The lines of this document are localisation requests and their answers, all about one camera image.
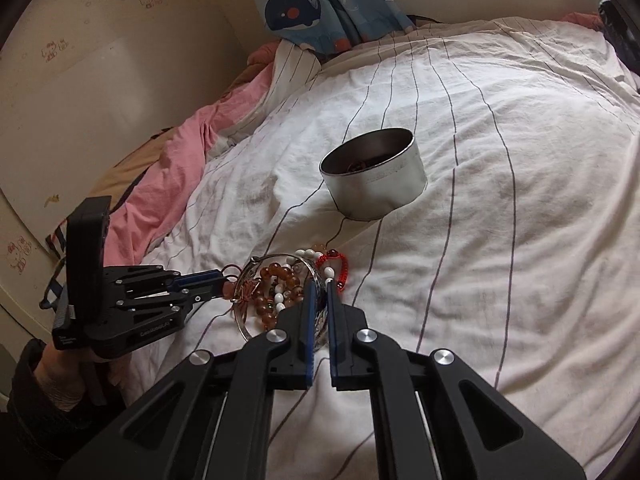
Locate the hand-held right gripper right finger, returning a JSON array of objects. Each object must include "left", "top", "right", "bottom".
[{"left": 325, "top": 281, "right": 589, "bottom": 480}]

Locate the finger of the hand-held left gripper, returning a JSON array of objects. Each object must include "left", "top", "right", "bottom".
[
  {"left": 104, "top": 264, "right": 226, "bottom": 293},
  {"left": 112, "top": 284, "right": 230, "bottom": 328}
]

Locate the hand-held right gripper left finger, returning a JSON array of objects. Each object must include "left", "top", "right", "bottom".
[{"left": 57, "top": 281, "right": 321, "bottom": 480}]

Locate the copper wire ornament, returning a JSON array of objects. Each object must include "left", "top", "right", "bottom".
[{"left": 222, "top": 264, "right": 262, "bottom": 307}]

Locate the red cord bracelet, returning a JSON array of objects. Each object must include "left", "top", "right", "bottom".
[{"left": 315, "top": 252, "right": 350, "bottom": 294}]

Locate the white bead bracelet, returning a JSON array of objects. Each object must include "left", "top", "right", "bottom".
[{"left": 272, "top": 247, "right": 337, "bottom": 312}]

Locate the amber bead bracelet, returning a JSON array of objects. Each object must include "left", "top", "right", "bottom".
[{"left": 247, "top": 260, "right": 307, "bottom": 330}]

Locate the round silver tin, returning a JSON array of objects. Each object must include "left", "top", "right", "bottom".
[{"left": 319, "top": 128, "right": 430, "bottom": 222}]

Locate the person's left forearm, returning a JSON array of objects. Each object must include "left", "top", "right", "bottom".
[{"left": 0, "top": 337, "right": 128, "bottom": 480}]

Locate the person's left hand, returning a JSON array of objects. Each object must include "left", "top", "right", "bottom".
[{"left": 31, "top": 346, "right": 126, "bottom": 412}]

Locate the dark striped cloth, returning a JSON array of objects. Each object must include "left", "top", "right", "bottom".
[{"left": 44, "top": 217, "right": 71, "bottom": 262}]

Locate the tan blanket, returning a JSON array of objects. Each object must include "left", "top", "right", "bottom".
[{"left": 94, "top": 129, "right": 173, "bottom": 207}]

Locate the pink bed sheet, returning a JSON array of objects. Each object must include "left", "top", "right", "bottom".
[{"left": 106, "top": 41, "right": 282, "bottom": 262}]

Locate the white striped duvet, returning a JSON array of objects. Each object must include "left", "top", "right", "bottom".
[{"left": 119, "top": 10, "right": 640, "bottom": 480}]

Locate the whale print curtain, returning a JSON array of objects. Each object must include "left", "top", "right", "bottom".
[{"left": 251, "top": 0, "right": 417, "bottom": 54}]

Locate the black clothing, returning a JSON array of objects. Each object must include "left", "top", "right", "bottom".
[{"left": 596, "top": 0, "right": 640, "bottom": 77}]

